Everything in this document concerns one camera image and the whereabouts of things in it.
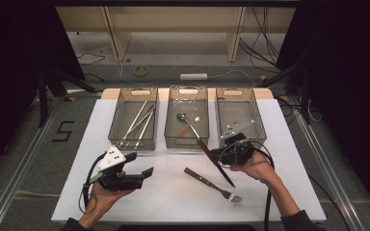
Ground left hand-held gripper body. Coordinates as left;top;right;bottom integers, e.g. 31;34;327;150
88;144;144;193

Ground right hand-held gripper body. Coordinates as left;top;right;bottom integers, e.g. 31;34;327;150
216;119;255;167

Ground wooden-handled knife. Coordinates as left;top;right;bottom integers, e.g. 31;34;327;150
197;138;237;189

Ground wooden-handled fork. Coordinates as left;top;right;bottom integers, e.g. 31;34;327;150
183;167;243;204

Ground thick white chopstick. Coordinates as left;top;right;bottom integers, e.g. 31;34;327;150
136;109;157;147

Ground thin metal chopstick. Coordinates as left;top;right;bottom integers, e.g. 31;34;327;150
119;107;157;146
126;103;157;147

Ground metal chopsticks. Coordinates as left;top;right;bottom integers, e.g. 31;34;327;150
120;100;148;143

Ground smoky transparent plastic bin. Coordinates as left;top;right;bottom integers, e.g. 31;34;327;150
107;87;160;152
164;86;211;150
215;87;268;152

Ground metal spoon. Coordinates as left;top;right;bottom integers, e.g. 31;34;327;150
176;112;201;141

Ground person's right hand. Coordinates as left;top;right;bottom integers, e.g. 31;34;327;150
230;151;279;187

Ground person's left hand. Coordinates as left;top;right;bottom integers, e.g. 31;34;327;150
82;170;135;223

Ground white power strip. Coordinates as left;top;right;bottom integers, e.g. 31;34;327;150
179;72;209;81

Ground yellow tape roll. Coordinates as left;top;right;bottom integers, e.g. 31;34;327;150
132;64;149;77

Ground black metal stand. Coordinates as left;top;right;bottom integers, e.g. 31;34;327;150
256;61;312;124
37;66;97;128

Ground light wooden shelf unit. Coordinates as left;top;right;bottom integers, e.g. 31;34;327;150
53;6;297;64

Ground black curtain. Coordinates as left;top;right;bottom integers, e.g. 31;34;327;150
278;0;370;219
0;0;85;184

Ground left hand-held gripper cable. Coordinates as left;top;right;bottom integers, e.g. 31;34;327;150
78;153;105;215

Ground hand-held gripper cable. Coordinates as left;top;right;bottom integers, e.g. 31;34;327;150
78;153;105;215
220;139;276;231

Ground right hand-held gripper cable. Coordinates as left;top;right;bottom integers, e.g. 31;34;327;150
220;139;276;231

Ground white power cable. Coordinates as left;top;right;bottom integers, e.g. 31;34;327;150
119;61;258;90

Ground metal floor rail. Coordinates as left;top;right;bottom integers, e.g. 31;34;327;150
0;95;66;231
288;95;367;231

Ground thick black floor cable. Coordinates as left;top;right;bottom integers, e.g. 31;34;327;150
307;174;351;231

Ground thin black floor cable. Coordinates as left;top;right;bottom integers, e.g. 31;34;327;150
75;52;106;65

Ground bundle of black cables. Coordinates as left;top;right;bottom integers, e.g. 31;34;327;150
239;6;280;70

